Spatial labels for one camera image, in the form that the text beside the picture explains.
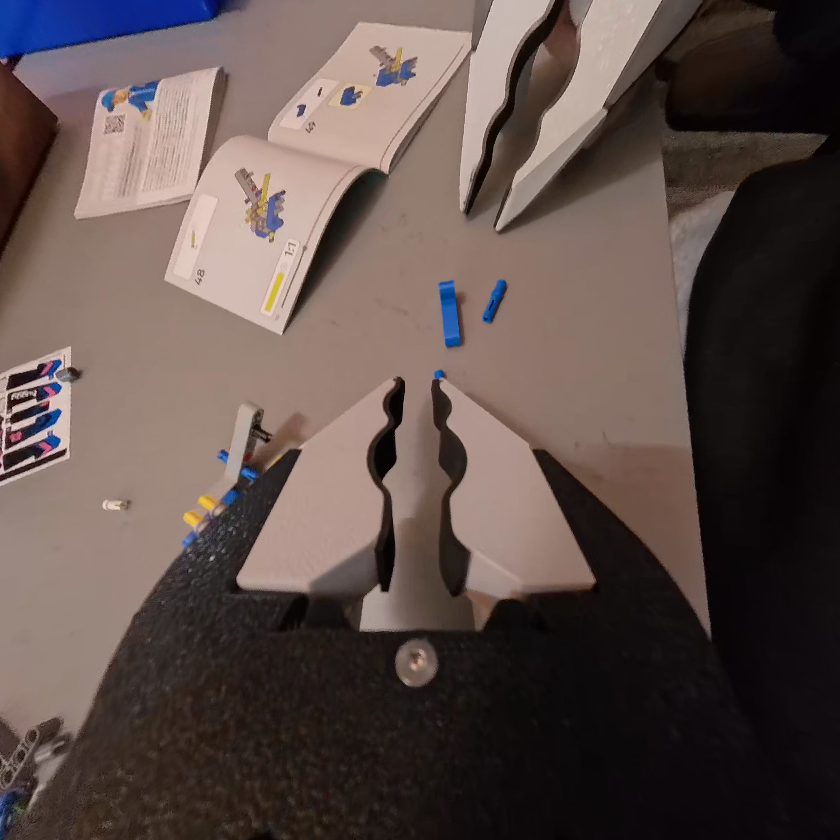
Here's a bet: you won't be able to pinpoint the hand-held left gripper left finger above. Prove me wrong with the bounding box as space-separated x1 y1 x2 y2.
236 377 406 593

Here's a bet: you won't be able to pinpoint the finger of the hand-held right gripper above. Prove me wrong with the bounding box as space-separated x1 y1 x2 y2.
458 0 567 216
492 0 704 233

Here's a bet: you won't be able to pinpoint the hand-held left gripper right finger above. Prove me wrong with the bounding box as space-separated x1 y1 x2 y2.
430 379 598 601

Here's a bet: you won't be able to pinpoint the blue angled lego beam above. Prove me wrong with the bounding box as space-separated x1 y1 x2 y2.
438 280 464 349

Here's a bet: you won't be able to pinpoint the small yellow blue lego assembly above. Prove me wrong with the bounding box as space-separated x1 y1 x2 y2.
181 402 303 548

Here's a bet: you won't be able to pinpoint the open lego instruction booklet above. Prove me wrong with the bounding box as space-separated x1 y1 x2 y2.
164 22 473 336

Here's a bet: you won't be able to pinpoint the lego sticker sheet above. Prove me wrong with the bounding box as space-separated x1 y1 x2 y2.
0 346 73 487

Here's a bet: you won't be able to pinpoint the partly built lego vehicle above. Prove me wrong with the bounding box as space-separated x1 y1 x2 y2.
0 717 70 815

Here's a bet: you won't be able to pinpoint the person's black trousers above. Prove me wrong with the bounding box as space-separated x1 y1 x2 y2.
682 151 840 840

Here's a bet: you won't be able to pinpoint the closed leaflet with minifigure print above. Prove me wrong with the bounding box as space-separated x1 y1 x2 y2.
73 66 228 220

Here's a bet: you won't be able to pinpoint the blue plastic bin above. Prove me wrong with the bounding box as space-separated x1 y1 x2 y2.
0 0 224 60

